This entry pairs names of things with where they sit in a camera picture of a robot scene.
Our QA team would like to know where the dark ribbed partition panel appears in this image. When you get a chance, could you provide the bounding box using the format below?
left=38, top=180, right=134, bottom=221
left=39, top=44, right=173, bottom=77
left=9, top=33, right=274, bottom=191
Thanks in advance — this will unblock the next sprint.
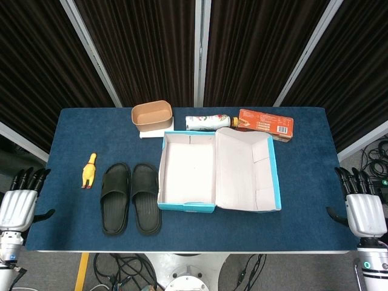
left=74, top=0, right=199, bottom=107
left=0, top=0, right=116, bottom=152
left=202, top=0, right=331, bottom=107
left=278, top=0, right=388, bottom=152

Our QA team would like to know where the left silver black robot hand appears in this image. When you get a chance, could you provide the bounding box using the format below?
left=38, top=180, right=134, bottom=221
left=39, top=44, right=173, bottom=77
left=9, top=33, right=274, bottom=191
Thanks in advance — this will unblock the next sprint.
left=0, top=166, right=56, bottom=233

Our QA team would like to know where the orange cardboard box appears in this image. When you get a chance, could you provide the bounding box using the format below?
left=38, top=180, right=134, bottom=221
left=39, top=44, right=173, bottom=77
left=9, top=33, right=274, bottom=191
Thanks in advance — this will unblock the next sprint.
left=235, top=109, right=294, bottom=144

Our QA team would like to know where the dark blue table mat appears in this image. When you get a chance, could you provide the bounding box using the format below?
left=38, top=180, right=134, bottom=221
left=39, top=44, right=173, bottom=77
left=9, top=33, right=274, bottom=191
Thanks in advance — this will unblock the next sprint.
left=25, top=106, right=361, bottom=252

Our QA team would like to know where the white printed drink bottle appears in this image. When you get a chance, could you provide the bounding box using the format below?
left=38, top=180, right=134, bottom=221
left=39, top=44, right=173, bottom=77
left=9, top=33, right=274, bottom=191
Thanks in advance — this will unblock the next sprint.
left=185, top=113, right=239, bottom=132

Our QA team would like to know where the silver partition post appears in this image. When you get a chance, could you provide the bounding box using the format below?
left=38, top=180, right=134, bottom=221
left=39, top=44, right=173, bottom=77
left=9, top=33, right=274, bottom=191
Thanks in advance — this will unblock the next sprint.
left=59, top=0, right=124, bottom=107
left=193, top=0, right=212, bottom=107
left=0, top=121, right=50, bottom=163
left=337, top=120, right=388, bottom=162
left=272, top=0, right=345, bottom=107

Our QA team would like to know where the black floor cable bundle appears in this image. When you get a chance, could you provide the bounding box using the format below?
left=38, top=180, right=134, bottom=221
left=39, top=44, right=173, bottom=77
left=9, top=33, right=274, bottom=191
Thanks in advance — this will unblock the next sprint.
left=92, top=253, right=158, bottom=291
left=360, top=141, right=388, bottom=186
left=232, top=253, right=267, bottom=287

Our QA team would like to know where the yellow rubber chicken toy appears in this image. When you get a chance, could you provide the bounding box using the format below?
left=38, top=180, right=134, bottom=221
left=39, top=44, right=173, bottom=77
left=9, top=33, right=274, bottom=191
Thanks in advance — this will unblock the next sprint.
left=80, top=153, right=98, bottom=189

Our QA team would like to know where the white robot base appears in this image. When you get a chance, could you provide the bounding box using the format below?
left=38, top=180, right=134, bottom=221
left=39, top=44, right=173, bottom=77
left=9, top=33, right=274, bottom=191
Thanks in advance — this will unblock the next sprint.
left=142, top=252, right=231, bottom=291

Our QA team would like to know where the brown paper bowl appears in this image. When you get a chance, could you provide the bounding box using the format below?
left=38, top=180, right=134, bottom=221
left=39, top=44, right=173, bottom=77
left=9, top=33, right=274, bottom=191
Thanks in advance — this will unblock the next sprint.
left=131, top=100, right=173, bottom=133

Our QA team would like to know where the teal cardboard shoe box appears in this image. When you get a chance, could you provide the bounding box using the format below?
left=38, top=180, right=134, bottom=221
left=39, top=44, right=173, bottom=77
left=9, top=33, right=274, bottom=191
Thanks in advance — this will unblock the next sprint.
left=157, top=127, right=282, bottom=213

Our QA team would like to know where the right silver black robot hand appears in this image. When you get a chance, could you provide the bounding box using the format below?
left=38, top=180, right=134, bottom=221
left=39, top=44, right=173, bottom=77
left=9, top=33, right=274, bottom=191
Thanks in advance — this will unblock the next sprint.
left=326, top=166, right=388, bottom=239

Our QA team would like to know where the black rubber slipper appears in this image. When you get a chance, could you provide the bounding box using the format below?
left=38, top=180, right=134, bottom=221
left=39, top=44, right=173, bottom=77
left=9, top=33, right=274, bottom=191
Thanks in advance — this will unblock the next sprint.
left=130, top=162, right=162, bottom=235
left=100, top=162, right=132, bottom=235

